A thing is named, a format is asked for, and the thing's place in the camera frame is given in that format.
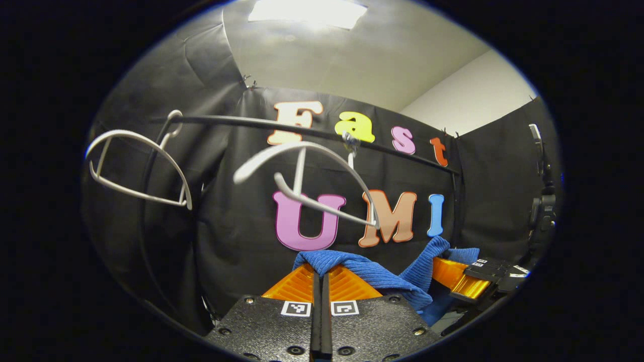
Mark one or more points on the ceiling light panel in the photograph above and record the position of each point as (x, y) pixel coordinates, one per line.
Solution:
(309, 12)

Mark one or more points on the white clothes hanger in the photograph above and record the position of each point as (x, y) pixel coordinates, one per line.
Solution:
(151, 146)
(312, 148)

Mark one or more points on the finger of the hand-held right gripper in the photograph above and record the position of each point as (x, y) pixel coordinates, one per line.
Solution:
(490, 261)
(470, 284)

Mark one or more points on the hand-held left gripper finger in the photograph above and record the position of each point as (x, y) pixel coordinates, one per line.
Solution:
(326, 311)
(316, 311)

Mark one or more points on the black metal clothes rack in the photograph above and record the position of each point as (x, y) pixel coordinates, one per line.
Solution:
(241, 120)

